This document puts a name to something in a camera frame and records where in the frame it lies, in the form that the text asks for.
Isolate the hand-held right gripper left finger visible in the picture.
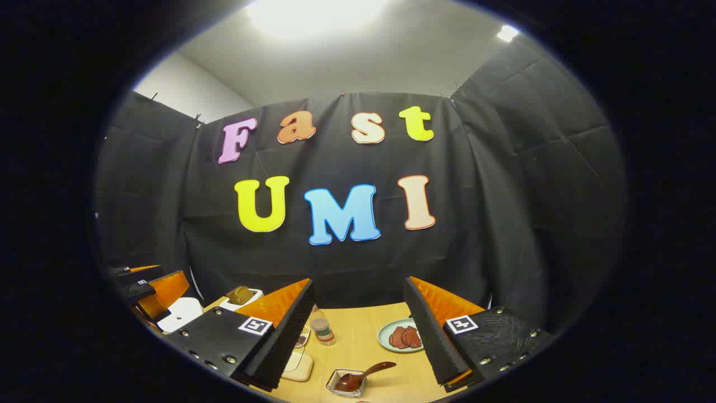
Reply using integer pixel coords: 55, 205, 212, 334
165, 278, 315, 392

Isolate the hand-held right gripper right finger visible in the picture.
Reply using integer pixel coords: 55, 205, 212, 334
403, 275, 554, 392

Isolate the white rice cooker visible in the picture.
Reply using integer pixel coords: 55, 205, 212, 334
157, 297, 205, 334

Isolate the brown wooden spoon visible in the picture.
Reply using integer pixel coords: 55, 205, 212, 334
336, 362, 397, 391

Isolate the clear square chopstick holder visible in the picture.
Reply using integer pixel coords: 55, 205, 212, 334
326, 368, 368, 398

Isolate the clear plastic bottle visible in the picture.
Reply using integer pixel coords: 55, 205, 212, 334
309, 305, 336, 346

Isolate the pale green plate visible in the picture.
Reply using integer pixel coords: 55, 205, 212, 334
378, 318, 426, 353

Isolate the white toaster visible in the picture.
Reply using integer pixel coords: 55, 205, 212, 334
219, 285, 263, 312

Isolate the black backdrop cloth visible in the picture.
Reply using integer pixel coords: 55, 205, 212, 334
95, 34, 627, 336

